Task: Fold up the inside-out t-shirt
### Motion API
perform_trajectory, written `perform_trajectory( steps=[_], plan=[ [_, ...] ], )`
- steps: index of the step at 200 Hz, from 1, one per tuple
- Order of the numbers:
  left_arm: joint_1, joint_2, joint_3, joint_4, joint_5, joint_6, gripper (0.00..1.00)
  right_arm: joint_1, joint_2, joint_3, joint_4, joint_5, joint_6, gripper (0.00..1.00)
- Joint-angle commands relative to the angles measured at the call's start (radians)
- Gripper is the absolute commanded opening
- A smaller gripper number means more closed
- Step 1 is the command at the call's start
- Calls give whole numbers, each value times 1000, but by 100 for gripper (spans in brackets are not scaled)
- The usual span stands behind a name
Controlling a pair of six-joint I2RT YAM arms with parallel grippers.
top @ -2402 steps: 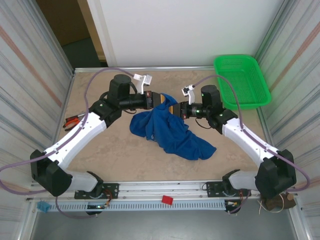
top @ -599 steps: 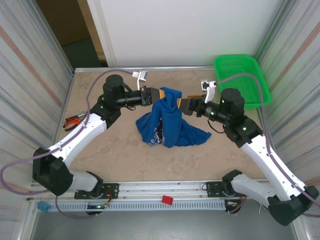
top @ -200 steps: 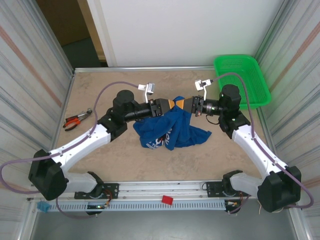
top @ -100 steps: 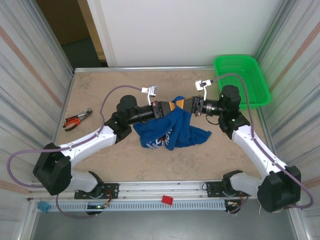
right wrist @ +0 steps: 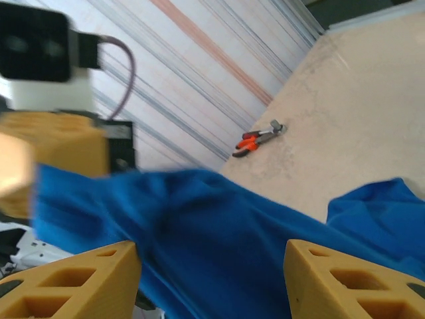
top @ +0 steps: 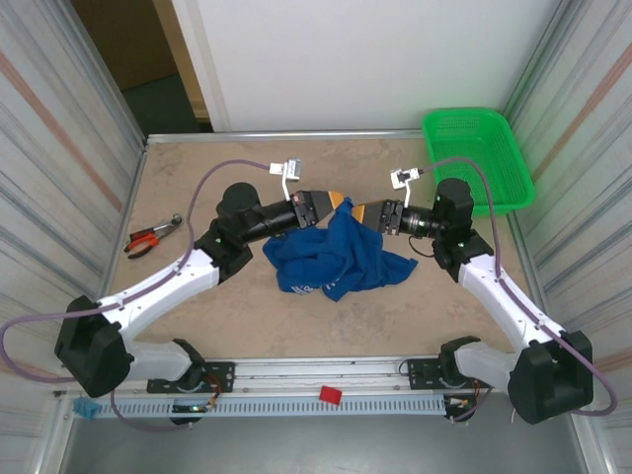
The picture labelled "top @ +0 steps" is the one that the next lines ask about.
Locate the blue printed t-shirt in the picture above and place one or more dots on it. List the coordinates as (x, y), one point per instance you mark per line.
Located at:
(345, 257)

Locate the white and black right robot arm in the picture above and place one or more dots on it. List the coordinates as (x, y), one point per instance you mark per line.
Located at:
(484, 281)

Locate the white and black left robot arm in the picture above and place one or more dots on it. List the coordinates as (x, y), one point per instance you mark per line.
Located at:
(182, 281)

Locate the green plastic basket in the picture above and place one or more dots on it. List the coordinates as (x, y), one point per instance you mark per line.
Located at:
(474, 138)

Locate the small red block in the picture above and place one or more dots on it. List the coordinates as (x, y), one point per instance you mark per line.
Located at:
(331, 395)

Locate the brown cardboard box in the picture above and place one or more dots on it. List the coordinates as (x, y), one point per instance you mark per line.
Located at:
(128, 44)

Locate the thin aluminium table edge rail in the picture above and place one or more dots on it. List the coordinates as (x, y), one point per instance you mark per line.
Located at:
(296, 134)

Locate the wide aluminium mounting rail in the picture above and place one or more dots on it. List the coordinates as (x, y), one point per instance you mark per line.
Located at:
(296, 368)

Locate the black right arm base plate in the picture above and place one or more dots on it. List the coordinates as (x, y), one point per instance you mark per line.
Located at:
(419, 377)

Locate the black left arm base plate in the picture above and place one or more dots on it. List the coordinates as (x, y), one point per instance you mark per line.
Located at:
(222, 377)

